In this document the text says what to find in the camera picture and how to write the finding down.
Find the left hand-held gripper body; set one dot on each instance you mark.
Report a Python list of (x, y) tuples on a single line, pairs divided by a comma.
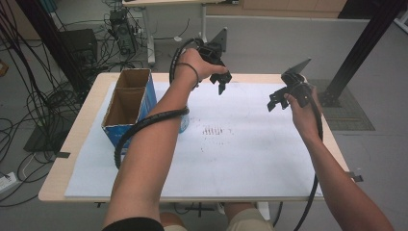
[(212, 51)]

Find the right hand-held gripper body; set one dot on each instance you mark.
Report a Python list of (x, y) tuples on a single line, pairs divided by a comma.
[(296, 87)]

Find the blue cardboard box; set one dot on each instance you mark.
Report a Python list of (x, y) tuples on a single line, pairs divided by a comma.
[(128, 106)]

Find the person's left hand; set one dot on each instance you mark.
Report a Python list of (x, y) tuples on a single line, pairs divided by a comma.
[(197, 65)]

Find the person's right hand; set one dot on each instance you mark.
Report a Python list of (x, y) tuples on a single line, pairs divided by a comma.
[(303, 118)]

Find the black wrist band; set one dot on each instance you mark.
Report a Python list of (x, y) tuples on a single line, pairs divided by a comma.
[(193, 71)]

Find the dark grey floor mat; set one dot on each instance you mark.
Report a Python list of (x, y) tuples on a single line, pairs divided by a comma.
[(349, 112)]

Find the white table mat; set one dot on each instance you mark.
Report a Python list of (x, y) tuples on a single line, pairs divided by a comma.
[(243, 160)]

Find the white background table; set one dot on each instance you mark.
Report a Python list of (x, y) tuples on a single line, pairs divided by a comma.
[(166, 2)]

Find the black table clip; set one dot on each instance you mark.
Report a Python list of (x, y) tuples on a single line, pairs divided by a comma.
[(354, 176), (63, 154)]

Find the person's right leg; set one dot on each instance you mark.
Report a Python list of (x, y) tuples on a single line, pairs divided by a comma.
[(239, 210)]

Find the person's leg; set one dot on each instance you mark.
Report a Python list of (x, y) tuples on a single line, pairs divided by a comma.
[(239, 210), (170, 219)]

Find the beige shorts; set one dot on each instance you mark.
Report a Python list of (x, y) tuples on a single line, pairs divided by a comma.
[(253, 223)]

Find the black box on floor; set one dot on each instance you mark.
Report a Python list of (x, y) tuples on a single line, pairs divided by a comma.
[(80, 43)]

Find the light wooden table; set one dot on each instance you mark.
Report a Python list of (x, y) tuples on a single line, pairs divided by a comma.
[(81, 128)]

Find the person's left leg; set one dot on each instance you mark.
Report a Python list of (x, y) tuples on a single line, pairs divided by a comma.
[(170, 219)]

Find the black shirt sleeve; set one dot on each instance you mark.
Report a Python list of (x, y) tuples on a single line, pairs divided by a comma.
[(134, 224)]

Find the white power strip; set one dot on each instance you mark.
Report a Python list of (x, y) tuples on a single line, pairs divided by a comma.
[(7, 182)]

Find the black metal frame post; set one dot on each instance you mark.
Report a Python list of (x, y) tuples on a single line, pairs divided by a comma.
[(359, 51)]

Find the dark upright post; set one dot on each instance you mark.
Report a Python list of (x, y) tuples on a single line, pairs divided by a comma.
[(51, 41)]

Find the dark flat base plate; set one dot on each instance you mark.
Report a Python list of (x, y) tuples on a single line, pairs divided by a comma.
[(41, 139)]

